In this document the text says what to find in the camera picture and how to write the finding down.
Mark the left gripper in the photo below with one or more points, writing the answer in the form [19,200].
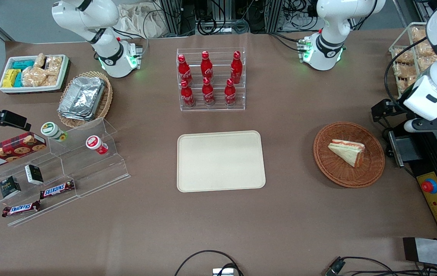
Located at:
[391,108]

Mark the triangular packaged sandwich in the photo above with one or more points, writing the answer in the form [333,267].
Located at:
[347,152]

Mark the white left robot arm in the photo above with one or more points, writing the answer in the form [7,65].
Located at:
[327,38]

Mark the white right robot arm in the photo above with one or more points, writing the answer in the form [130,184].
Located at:
[105,42]

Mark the round brown wicker basket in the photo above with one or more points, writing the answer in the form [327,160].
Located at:
[350,178]

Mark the oval light wicker basket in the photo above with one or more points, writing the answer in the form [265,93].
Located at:
[105,103]

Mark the beige rectangular serving tray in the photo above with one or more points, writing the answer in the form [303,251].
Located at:
[221,161]

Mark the clear bag of pastry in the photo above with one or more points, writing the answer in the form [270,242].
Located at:
[423,63]
[424,49]
[403,56]
[419,34]
[403,70]
[406,84]

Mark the red tartan cookie box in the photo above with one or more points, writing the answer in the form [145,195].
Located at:
[7,151]

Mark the white rectangular snack bin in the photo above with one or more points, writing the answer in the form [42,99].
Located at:
[30,89]

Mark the teal snack packet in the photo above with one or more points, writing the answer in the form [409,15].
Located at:
[23,64]
[18,79]

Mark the yellow snack packet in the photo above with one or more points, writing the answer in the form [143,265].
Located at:
[10,78]

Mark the grey metal plate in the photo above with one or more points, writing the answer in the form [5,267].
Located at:
[404,149]

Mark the green lid yogurt cup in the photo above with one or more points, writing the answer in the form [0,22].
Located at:
[52,131]

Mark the clear bag of rice crackers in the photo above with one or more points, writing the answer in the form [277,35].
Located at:
[54,65]
[33,76]
[40,60]

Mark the small black carton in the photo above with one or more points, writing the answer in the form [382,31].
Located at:
[9,187]
[34,174]

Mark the stack of foil trays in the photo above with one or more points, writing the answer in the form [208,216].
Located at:
[82,97]

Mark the brown snickers bar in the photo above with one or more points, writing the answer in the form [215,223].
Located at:
[21,209]
[57,189]

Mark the red emergency stop button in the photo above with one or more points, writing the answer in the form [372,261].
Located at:
[429,186]

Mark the red lid yogurt cup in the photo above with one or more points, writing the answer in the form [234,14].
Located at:
[95,144]

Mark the clear acrylic step stand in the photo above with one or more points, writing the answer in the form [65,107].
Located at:
[95,172]

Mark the grey strip with black end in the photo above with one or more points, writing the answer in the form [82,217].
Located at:
[433,252]

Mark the red cola bottle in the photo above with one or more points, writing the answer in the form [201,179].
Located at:
[230,95]
[206,67]
[236,69]
[208,94]
[187,96]
[184,71]

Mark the beige cloth bag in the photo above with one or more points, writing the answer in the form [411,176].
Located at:
[141,21]

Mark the clear acrylic bottle rack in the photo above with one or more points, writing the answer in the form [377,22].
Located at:
[212,109]

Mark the silver connector block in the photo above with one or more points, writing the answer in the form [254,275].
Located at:
[223,272]

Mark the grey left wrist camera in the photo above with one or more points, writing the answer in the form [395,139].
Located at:
[429,125]

